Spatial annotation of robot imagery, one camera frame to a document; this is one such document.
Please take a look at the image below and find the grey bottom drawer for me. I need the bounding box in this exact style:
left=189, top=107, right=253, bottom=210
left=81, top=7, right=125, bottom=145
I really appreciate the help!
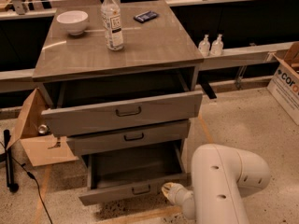
left=79, top=140, right=187, bottom=205

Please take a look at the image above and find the grey drawer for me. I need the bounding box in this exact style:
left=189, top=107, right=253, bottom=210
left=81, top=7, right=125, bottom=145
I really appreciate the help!
left=42, top=91, right=203, bottom=136
left=79, top=140, right=187, bottom=205
left=67, top=119, right=190, bottom=156

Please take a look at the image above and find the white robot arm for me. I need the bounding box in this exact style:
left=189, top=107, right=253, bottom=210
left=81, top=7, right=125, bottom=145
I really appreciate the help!
left=162, top=144, right=271, bottom=224

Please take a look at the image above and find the grey top drawer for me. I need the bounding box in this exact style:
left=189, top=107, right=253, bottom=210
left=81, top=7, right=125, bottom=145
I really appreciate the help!
left=42, top=91, right=203, bottom=136

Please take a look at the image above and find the grey wooden drawer cabinet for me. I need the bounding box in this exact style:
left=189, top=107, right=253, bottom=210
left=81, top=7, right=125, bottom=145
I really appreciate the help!
left=32, top=0, right=205, bottom=161

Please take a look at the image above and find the grey middle drawer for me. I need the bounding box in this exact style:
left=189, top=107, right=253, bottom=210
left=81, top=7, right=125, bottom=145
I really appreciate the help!
left=67, top=119, right=190, bottom=156

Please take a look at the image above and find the brown open cardboard box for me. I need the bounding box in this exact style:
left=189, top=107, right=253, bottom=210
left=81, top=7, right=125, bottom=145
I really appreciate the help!
left=7, top=89, right=78, bottom=166

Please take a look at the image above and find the small metal can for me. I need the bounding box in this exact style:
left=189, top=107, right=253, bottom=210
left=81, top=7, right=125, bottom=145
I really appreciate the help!
left=38, top=124, right=49, bottom=135

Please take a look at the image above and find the left hand sanitizer bottle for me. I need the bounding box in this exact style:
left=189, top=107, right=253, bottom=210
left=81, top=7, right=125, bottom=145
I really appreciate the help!
left=198, top=35, right=210, bottom=57

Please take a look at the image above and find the hand sanitizer bottle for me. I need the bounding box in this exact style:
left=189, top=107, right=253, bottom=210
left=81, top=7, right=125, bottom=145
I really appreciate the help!
left=198, top=35, right=210, bottom=57
left=210, top=35, right=223, bottom=56

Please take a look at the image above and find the white printed cardboard box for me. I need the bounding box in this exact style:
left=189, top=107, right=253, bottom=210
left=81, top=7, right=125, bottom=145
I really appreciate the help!
left=267, top=42, right=299, bottom=125

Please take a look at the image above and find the right hand sanitizer bottle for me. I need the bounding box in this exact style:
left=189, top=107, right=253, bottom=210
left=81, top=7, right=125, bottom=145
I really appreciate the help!
left=210, top=35, right=223, bottom=56

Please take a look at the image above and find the black pole on floor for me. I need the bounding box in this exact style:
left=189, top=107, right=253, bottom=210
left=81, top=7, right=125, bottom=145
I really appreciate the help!
left=4, top=130, right=19, bottom=193

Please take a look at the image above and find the clear plastic water bottle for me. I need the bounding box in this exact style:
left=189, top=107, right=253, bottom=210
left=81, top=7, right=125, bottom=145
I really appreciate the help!
left=101, top=0, right=124, bottom=50

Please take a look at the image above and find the white ceramic bowl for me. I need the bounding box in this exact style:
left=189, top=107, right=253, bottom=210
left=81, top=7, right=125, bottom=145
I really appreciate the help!
left=56, top=10, right=89, bottom=35

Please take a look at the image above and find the grey metal railing shelf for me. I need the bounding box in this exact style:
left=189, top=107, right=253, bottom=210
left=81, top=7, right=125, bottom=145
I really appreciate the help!
left=0, top=42, right=292, bottom=93

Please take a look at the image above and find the black cable on floor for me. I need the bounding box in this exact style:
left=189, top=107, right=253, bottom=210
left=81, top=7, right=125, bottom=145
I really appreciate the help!
left=0, top=140, right=54, bottom=224

